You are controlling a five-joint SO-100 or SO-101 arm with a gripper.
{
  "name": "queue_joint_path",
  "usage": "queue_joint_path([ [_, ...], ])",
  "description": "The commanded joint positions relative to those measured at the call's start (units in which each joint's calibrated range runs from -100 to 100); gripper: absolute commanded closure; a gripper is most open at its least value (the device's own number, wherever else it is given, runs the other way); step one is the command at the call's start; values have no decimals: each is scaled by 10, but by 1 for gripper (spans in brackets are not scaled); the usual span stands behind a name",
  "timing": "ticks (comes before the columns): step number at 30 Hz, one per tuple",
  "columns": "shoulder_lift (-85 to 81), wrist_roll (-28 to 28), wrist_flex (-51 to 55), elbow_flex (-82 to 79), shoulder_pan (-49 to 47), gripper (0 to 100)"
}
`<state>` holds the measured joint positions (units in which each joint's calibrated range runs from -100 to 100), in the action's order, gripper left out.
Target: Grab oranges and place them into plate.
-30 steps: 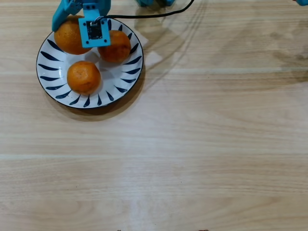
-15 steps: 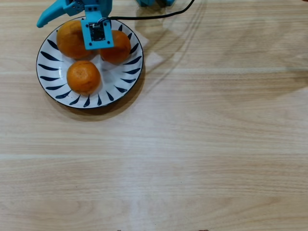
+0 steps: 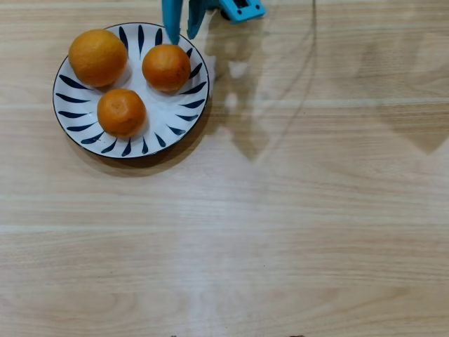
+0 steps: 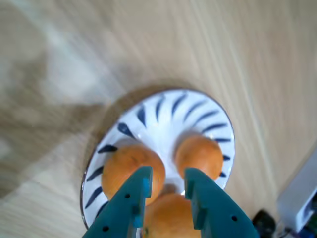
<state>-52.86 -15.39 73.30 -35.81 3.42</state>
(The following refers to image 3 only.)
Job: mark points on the white plate with blue stripes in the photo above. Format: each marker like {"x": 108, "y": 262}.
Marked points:
{"x": 161, "y": 112}

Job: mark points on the small scarred orange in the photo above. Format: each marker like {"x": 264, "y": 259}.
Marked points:
{"x": 166, "y": 68}

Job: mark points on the teal mounted wrist camera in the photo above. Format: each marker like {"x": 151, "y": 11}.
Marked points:
{"x": 250, "y": 12}

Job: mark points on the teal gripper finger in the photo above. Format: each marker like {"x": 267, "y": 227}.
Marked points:
{"x": 194, "y": 15}
{"x": 172, "y": 17}

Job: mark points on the large orange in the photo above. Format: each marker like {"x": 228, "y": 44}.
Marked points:
{"x": 97, "y": 58}

